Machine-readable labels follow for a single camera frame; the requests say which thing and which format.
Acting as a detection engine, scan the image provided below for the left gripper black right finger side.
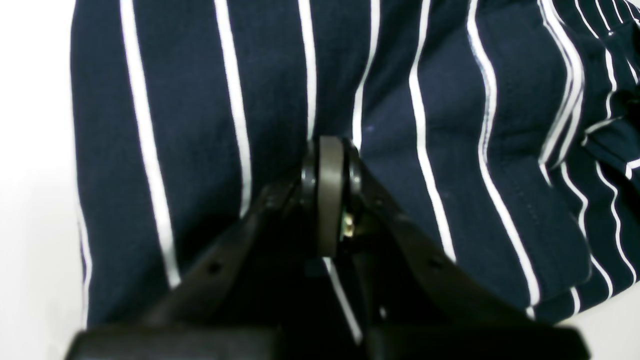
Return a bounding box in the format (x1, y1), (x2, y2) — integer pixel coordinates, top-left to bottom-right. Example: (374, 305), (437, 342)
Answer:
(342, 140), (530, 324)

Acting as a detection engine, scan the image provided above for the left gripper black left finger side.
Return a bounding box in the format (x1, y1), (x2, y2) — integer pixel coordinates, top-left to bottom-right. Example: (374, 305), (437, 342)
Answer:
(141, 137), (346, 328)

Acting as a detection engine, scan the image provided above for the navy white striped T-shirt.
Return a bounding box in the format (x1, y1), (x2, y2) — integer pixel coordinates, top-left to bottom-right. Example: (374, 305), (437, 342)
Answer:
(70, 0), (640, 329)

